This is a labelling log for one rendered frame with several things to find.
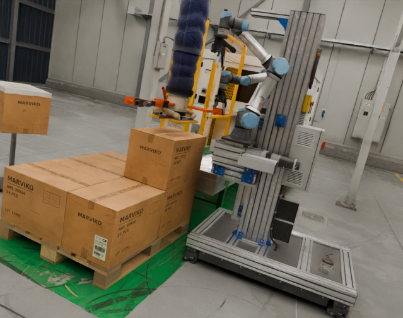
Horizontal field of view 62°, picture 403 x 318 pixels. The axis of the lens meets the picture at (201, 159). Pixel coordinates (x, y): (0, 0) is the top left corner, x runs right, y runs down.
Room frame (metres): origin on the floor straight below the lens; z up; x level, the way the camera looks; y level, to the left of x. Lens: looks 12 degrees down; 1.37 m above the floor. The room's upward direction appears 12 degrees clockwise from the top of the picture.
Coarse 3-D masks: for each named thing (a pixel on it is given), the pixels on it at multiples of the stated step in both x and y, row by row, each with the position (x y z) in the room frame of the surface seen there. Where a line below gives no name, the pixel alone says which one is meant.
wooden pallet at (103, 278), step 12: (0, 228) 2.28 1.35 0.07; (12, 228) 2.24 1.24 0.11; (180, 228) 2.90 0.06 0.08; (36, 240) 2.15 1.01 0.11; (156, 240) 2.47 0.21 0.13; (168, 240) 2.73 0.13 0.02; (48, 252) 2.10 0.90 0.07; (60, 252) 2.06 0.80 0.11; (144, 252) 2.42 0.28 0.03; (156, 252) 2.50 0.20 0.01; (84, 264) 1.98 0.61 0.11; (96, 264) 1.95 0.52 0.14; (120, 264) 2.04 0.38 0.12; (132, 264) 2.24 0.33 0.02; (96, 276) 1.94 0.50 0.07; (108, 276) 1.94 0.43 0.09; (120, 276) 2.07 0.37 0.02
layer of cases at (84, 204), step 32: (64, 160) 2.73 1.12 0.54; (96, 160) 2.93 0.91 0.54; (32, 192) 2.18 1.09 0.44; (64, 192) 2.07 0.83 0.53; (96, 192) 2.15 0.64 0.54; (128, 192) 2.27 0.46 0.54; (160, 192) 2.41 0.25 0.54; (192, 192) 2.97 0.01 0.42; (32, 224) 2.17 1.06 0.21; (64, 224) 2.06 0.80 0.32; (96, 224) 1.97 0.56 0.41; (128, 224) 2.06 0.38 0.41; (160, 224) 2.48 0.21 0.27; (96, 256) 1.95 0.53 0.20; (128, 256) 2.12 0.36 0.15
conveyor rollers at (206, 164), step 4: (212, 152) 4.46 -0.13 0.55; (204, 156) 4.10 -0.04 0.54; (208, 156) 4.10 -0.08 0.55; (212, 156) 4.17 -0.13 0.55; (204, 160) 3.90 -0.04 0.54; (208, 160) 3.89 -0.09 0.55; (204, 164) 3.70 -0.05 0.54; (208, 164) 3.70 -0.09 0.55; (212, 164) 3.77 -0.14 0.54; (200, 168) 3.43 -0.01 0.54; (204, 168) 3.43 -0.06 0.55; (208, 168) 3.50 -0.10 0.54
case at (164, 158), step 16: (144, 128) 2.75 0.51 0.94; (160, 128) 2.94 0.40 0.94; (144, 144) 2.57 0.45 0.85; (160, 144) 2.51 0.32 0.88; (176, 144) 2.50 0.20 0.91; (192, 144) 2.78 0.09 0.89; (128, 160) 2.61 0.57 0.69; (144, 160) 2.56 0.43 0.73; (160, 160) 2.51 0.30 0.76; (176, 160) 2.55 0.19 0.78; (192, 160) 2.84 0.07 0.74; (128, 176) 2.60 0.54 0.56; (144, 176) 2.55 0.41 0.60; (160, 176) 2.50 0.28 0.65; (176, 176) 2.60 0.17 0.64; (192, 176) 2.90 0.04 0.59
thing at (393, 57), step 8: (400, 24) 5.19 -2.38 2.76; (400, 48) 5.16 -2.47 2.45; (392, 56) 5.18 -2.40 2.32; (392, 64) 5.17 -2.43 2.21; (384, 72) 5.20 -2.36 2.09; (392, 72) 5.16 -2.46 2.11; (384, 80) 5.19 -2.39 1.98; (384, 88) 5.17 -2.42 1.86; (384, 96) 5.16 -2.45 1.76; (376, 104) 5.19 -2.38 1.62; (376, 112) 5.18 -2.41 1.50; (376, 120) 5.17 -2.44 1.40; (368, 128) 5.19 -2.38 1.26; (376, 128) 5.16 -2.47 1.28; (368, 136) 5.18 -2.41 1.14; (368, 144) 5.17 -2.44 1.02; (360, 152) 5.20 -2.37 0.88; (368, 152) 5.16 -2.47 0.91; (360, 160) 5.18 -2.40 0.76; (360, 168) 5.17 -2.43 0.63; (352, 176) 5.28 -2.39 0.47; (360, 176) 5.16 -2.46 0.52; (352, 184) 5.19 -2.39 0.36; (352, 192) 5.17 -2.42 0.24; (352, 200) 5.16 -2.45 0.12
